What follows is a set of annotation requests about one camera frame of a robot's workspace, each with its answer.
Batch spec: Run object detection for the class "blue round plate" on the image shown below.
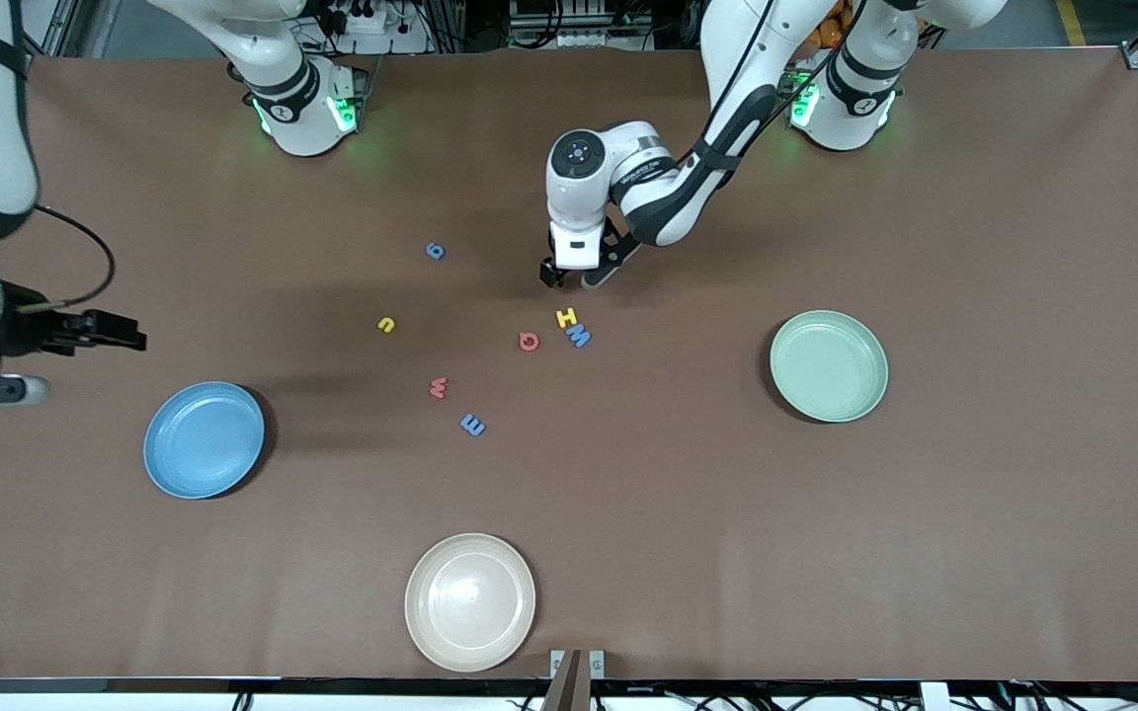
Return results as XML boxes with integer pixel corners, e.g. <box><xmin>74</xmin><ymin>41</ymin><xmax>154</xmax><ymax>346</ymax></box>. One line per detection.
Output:
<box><xmin>143</xmin><ymin>381</ymin><xmax>266</xmax><ymax>500</ymax></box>

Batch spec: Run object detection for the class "grey control box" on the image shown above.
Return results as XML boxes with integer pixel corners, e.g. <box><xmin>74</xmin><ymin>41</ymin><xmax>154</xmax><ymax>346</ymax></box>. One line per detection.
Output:
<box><xmin>508</xmin><ymin>0</ymin><xmax>654</xmax><ymax>50</ymax></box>

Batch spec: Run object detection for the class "white power strip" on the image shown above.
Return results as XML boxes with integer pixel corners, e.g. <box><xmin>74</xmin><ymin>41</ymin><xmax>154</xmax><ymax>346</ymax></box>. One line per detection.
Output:
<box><xmin>317</xmin><ymin>0</ymin><xmax>432</xmax><ymax>55</ymax></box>

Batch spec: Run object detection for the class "pale green round plate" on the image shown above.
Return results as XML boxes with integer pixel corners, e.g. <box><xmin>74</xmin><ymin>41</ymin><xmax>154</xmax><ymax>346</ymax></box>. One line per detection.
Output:
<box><xmin>770</xmin><ymin>310</ymin><xmax>889</xmax><ymax>424</ymax></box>

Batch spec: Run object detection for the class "pile of orange objects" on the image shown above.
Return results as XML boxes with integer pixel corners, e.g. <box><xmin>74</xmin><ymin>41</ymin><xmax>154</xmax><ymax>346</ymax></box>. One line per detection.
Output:
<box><xmin>806</xmin><ymin>0</ymin><xmax>852</xmax><ymax>50</ymax></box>

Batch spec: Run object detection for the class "beige round plate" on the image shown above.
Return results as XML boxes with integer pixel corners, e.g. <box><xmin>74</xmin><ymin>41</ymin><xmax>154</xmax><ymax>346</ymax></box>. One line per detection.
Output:
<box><xmin>405</xmin><ymin>533</ymin><xmax>536</xmax><ymax>673</ymax></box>

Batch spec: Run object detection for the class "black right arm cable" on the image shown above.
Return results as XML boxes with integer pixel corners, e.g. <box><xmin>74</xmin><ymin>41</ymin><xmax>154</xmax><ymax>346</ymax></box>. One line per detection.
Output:
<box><xmin>34</xmin><ymin>203</ymin><xmax>118</xmax><ymax>309</ymax></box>

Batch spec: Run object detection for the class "metal table edge bracket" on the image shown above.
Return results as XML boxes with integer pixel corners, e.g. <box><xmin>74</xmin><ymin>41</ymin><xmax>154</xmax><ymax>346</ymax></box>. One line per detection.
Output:
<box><xmin>541</xmin><ymin>649</ymin><xmax>607</xmax><ymax>711</ymax></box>

